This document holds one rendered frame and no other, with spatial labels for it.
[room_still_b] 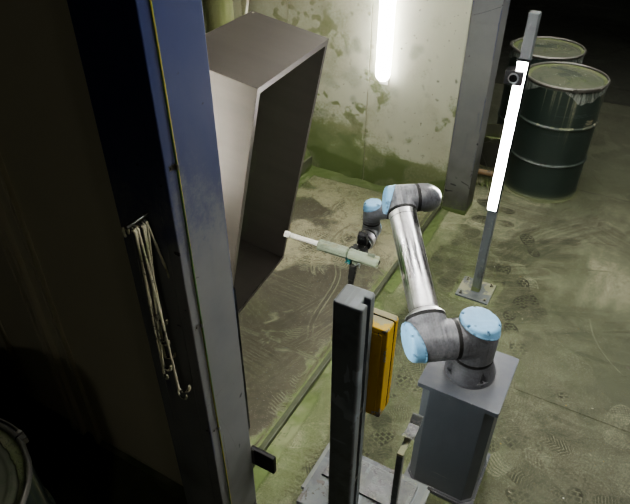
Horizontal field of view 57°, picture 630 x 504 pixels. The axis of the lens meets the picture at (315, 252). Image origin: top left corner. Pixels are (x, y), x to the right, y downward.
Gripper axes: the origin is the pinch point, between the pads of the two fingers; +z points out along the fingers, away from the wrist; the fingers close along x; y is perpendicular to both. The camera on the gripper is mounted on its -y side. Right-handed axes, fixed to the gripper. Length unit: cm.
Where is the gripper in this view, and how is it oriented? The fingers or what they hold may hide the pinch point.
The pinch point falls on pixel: (352, 261)
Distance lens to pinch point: 277.2
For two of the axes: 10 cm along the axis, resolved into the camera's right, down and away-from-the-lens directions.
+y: -1.0, 8.0, 6.0
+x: -9.3, -2.9, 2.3
